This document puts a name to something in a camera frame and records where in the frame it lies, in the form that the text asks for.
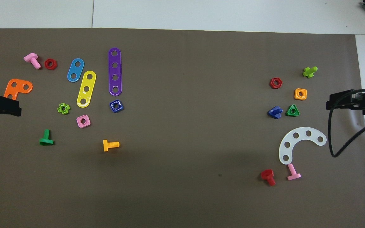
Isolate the blue plastic bolt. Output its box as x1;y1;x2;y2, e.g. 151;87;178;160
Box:
267;106;283;120

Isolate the blue square plastic nut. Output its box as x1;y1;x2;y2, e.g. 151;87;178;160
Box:
109;99;124;113

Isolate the orange three-hole corner plate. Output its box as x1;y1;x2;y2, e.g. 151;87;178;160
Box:
3;79;33;101

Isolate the green plastic bolt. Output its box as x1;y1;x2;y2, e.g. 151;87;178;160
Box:
39;129;54;146

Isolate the pink plastic bolt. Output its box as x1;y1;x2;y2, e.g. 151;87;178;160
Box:
23;53;42;70
287;163;302;181

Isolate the lime green cross-head bolt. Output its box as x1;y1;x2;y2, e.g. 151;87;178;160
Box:
302;66;318;79

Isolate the red hexagon plastic nut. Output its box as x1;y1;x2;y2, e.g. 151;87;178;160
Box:
269;77;283;89
44;58;58;70

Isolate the white curved five-hole plate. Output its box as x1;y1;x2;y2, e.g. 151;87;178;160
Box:
279;127;327;165

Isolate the lime green cross nut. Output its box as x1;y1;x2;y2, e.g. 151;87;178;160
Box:
57;103;71;115

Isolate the green triangle plastic nut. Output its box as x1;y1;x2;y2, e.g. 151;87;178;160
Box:
286;104;300;117

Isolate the pink square plastic nut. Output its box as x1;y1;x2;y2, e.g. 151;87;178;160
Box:
76;114;91;128

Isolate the blue two-hole plate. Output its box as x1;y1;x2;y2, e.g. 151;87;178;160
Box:
67;58;85;83

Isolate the yellow three-hole plate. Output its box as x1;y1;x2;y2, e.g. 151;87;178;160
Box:
76;70;97;108

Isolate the orange plastic bolt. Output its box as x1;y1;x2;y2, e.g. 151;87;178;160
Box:
103;140;120;152

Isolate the red plastic bolt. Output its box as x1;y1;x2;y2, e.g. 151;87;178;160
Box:
260;169;276;187

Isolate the purple four-hole plate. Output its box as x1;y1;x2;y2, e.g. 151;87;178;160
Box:
108;47;123;96

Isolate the brown table mat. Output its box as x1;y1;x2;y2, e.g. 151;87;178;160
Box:
0;28;365;228

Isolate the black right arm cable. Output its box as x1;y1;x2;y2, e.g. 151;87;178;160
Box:
327;89;365;158

